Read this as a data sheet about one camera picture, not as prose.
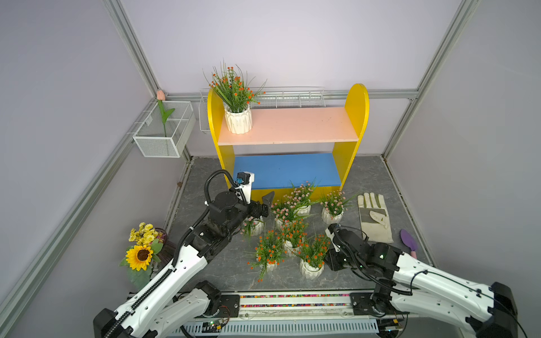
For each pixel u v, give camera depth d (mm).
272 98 956
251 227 826
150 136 840
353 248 569
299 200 840
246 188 589
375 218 952
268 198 618
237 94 628
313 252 720
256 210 618
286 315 728
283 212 807
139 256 629
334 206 846
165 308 523
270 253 708
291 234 766
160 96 893
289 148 1215
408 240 893
